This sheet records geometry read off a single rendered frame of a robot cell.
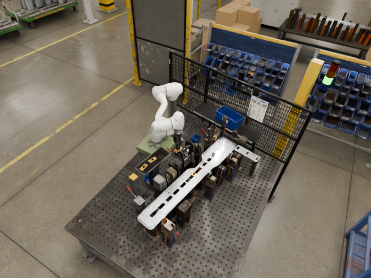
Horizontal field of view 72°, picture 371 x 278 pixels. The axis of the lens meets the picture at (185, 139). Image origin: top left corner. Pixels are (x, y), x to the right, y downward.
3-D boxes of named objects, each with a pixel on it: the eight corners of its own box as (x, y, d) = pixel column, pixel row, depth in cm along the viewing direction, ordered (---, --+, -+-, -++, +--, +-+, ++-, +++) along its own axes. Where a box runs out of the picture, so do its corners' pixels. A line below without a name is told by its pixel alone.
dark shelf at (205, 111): (253, 144, 292) (254, 142, 290) (191, 111, 331) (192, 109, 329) (262, 134, 304) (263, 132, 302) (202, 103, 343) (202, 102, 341)
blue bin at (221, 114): (234, 131, 302) (236, 122, 293) (214, 118, 317) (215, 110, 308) (242, 124, 311) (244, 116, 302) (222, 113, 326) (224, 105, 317)
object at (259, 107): (262, 123, 296) (269, 102, 274) (245, 115, 306) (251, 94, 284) (263, 123, 297) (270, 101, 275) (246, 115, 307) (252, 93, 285)
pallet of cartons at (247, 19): (238, 61, 645) (247, 17, 571) (211, 52, 674) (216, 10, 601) (256, 44, 718) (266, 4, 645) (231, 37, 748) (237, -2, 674)
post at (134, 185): (137, 208, 262) (133, 182, 231) (132, 203, 265) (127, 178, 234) (143, 203, 266) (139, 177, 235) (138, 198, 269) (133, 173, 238)
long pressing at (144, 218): (152, 233, 213) (152, 233, 212) (134, 217, 223) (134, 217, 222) (238, 145, 292) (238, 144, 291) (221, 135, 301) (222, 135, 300)
